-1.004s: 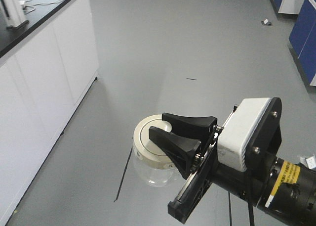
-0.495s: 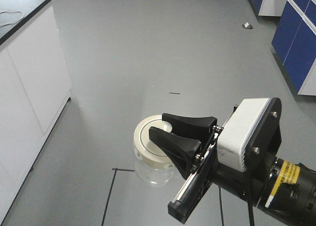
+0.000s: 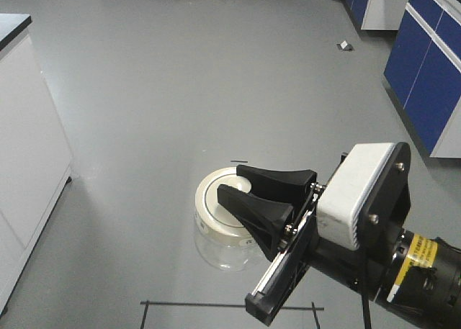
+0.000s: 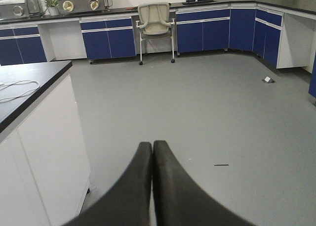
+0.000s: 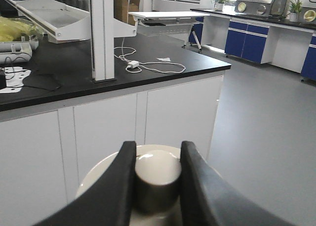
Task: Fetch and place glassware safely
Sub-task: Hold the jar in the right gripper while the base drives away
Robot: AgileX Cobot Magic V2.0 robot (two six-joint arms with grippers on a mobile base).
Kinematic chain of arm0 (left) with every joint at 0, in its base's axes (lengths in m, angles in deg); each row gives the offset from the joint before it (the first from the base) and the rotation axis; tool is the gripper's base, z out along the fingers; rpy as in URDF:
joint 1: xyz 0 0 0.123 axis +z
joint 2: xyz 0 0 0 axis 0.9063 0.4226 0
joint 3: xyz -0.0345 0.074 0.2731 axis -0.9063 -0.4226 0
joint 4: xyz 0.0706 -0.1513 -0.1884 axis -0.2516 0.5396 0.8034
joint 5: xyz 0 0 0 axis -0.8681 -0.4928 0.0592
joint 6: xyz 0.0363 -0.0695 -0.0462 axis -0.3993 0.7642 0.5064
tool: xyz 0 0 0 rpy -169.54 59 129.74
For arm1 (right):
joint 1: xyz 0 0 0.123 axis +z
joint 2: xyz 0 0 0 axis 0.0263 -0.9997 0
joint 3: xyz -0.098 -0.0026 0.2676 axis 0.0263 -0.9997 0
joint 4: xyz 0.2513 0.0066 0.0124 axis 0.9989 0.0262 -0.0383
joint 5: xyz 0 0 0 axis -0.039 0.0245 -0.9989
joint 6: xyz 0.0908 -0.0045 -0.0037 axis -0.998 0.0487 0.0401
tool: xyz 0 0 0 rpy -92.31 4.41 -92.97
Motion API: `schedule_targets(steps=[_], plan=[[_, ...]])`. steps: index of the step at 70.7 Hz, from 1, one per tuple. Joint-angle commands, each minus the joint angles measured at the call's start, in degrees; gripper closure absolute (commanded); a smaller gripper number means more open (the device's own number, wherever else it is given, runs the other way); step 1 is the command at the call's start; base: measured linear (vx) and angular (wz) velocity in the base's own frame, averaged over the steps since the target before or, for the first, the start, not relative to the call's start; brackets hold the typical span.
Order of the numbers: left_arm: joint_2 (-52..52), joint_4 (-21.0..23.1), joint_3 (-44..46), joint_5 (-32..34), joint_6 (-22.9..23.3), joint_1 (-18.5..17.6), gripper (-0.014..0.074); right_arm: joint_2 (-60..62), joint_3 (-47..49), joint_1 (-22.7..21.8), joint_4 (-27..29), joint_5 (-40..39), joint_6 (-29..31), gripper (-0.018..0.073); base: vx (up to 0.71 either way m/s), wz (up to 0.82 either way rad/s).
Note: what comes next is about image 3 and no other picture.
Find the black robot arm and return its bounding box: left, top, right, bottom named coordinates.
left=217, top=143, right=460, bottom=328

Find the small floor outlet box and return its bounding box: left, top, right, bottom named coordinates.
left=336, top=40, right=354, bottom=52

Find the white lab bench cabinet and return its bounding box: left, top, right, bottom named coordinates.
left=1, top=13, right=72, bottom=314

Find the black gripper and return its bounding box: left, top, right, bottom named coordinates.
left=217, top=152, right=411, bottom=325

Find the blue lab cabinet run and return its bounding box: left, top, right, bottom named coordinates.
left=345, top=0, right=460, bottom=158

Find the glass jar with cream lid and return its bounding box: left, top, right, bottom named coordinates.
left=194, top=167, right=265, bottom=271

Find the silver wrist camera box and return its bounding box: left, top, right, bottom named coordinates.
left=316, top=143, right=396, bottom=251

